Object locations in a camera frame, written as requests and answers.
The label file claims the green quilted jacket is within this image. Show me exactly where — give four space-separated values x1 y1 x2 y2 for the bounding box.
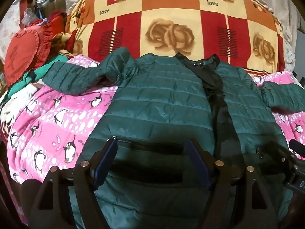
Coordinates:
43 46 305 229

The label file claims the red cloth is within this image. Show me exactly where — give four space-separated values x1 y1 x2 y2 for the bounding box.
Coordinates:
49 11 77 50

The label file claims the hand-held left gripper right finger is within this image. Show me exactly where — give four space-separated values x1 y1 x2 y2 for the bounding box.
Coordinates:
185 138 280 229

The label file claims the pink penguin print blanket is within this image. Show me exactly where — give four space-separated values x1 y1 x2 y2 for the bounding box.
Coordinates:
6 54 305 220

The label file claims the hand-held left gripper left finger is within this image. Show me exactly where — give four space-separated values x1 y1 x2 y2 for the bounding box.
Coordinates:
29 137 118 229

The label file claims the teal cloth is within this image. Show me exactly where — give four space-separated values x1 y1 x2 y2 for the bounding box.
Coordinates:
6 55 68 98

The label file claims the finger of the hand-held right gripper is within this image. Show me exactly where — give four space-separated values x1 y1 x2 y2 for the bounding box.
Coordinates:
258 140 297 173

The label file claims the rose print checkered quilt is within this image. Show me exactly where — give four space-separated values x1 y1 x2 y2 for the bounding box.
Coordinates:
65 0 286 73

